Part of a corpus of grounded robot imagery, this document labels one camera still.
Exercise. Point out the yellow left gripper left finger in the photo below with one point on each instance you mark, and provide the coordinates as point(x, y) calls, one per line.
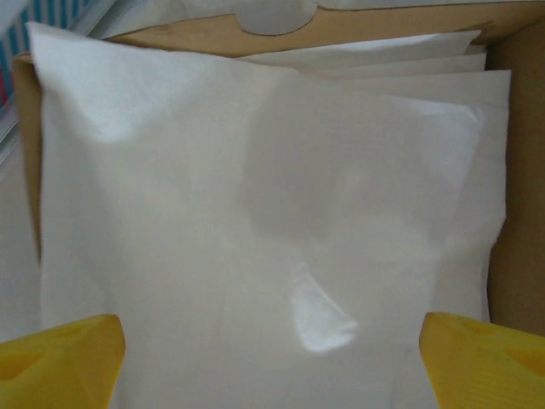
point(55, 366)

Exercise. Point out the cardboard napkin box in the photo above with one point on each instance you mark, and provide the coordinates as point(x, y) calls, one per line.
point(519, 170)

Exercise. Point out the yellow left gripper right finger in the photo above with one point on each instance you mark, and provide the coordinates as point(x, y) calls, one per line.
point(485, 366)

